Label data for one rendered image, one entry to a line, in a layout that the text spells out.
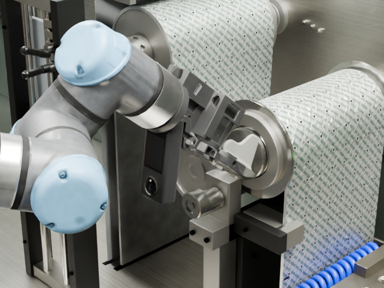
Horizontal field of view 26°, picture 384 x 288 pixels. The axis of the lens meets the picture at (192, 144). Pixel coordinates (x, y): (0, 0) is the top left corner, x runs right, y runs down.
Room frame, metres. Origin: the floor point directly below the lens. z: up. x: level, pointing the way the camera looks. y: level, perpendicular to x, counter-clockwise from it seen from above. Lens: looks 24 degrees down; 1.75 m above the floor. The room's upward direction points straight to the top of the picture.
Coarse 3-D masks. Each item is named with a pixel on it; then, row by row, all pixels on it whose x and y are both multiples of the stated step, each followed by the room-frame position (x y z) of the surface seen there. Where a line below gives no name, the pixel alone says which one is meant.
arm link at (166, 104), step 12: (168, 72) 0.94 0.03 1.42; (168, 84) 0.92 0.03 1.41; (180, 84) 0.94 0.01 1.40; (168, 96) 0.91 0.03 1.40; (180, 96) 0.93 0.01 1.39; (156, 108) 0.90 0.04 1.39; (168, 108) 0.91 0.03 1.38; (132, 120) 0.92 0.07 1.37; (144, 120) 0.91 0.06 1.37; (156, 120) 0.91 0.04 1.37
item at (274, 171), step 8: (248, 112) 1.09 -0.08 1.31; (248, 120) 1.08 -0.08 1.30; (256, 120) 1.07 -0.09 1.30; (264, 120) 1.07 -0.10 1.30; (232, 128) 1.10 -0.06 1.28; (256, 128) 1.07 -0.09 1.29; (264, 128) 1.06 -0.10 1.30; (272, 128) 1.06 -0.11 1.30; (264, 136) 1.06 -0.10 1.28; (272, 136) 1.05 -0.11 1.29; (272, 144) 1.04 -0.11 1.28; (280, 144) 1.05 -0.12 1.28; (272, 152) 1.04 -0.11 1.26; (280, 152) 1.04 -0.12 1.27; (272, 160) 1.04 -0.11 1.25; (280, 160) 1.04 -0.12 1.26; (272, 168) 1.04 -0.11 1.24; (280, 168) 1.04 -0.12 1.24; (264, 176) 1.05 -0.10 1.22; (272, 176) 1.04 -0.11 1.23; (248, 184) 1.07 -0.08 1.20; (256, 184) 1.06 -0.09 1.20; (264, 184) 1.05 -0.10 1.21; (272, 184) 1.05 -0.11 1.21
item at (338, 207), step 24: (336, 168) 1.12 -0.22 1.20; (360, 168) 1.16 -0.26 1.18; (288, 192) 1.04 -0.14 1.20; (312, 192) 1.08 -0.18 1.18; (336, 192) 1.12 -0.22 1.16; (360, 192) 1.17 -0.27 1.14; (288, 216) 1.05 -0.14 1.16; (312, 216) 1.08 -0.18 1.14; (336, 216) 1.13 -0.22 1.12; (360, 216) 1.17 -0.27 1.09; (312, 240) 1.09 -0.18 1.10; (336, 240) 1.13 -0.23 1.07; (360, 240) 1.18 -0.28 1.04; (288, 264) 1.05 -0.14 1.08; (312, 264) 1.09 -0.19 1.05
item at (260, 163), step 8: (240, 128) 1.08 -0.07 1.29; (248, 128) 1.08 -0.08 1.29; (232, 136) 1.09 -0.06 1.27; (240, 136) 1.07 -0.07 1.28; (264, 144) 1.06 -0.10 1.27; (256, 152) 1.05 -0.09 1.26; (264, 152) 1.05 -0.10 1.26; (256, 160) 1.05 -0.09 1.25; (264, 160) 1.04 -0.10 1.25; (256, 168) 1.05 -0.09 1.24; (264, 168) 1.05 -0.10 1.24; (256, 176) 1.05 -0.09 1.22
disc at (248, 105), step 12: (252, 108) 1.09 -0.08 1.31; (264, 108) 1.07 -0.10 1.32; (276, 120) 1.05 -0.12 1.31; (276, 132) 1.05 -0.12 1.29; (288, 144) 1.04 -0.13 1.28; (288, 156) 1.04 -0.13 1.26; (288, 168) 1.04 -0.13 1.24; (288, 180) 1.03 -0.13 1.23; (252, 192) 1.08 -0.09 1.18; (264, 192) 1.07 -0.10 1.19; (276, 192) 1.05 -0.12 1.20
